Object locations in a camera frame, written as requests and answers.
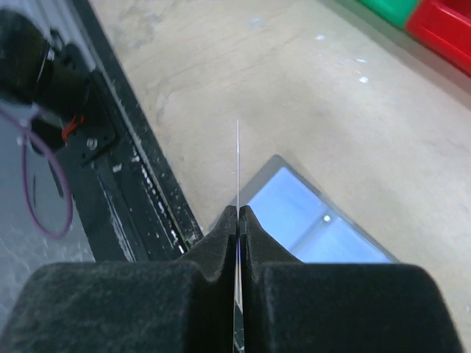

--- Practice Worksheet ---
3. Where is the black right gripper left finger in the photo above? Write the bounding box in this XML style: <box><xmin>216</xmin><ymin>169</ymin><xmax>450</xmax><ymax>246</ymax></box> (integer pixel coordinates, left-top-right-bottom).
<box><xmin>1</xmin><ymin>206</ymin><xmax>238</xmax><ymax>352</ymax></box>

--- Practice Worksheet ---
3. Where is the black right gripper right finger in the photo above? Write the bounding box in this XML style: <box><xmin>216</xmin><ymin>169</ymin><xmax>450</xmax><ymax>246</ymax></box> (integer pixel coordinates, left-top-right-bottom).
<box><xmin>238</xmin><ymin>206</ymin><xmax>464</xmax><ymax>352</ymax></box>

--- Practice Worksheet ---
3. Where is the black VIP credit card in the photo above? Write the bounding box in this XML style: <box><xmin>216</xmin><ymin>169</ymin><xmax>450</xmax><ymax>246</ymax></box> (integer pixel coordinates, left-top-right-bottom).
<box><xmin>233</xmin><ymin>118</ymin><xmax>244</xmax><ymax>306</ymax></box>

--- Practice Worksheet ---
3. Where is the grey leather card holder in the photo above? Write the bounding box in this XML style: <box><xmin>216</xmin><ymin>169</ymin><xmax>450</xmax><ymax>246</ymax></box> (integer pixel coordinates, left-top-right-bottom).
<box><xmin>231</xmin><ymin>155</ymin><xmax>397</xmax><ymax>263</ymax></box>

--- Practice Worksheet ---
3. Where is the green bin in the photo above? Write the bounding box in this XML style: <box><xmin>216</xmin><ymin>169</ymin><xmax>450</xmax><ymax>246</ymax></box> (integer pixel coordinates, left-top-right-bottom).
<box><xmin>335</xmin><ymin>0</ymin><xmax>420</xmax><ymax>32</ymax></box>

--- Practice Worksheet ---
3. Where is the red bin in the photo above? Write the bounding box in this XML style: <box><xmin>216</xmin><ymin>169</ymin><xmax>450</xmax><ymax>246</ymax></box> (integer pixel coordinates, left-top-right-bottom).
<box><xmin>406</xmin><ymin>0</ymin><xmax>471</xmax><ymax>74</ymax></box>

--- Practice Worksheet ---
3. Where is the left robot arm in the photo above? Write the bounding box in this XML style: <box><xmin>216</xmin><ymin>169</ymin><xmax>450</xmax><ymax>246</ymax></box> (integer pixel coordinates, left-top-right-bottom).
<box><xmin>1</xmin><ymin>7</ymin><xmax>90</xmax><ymax>145</ymax></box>

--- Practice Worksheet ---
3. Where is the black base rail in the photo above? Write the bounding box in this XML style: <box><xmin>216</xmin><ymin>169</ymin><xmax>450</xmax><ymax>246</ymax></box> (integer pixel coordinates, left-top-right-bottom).
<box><xmin>68</xmin><ymin>1</ymin><xmax>202</xmax><ymax>262</ymax></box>

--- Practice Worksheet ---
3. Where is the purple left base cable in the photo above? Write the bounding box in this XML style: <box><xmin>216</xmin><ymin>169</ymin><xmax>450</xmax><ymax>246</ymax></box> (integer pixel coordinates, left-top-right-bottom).
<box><xmin>0</xmin><ymin>108</ymin><xmax>74</xmax><ymax>240</ymax></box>

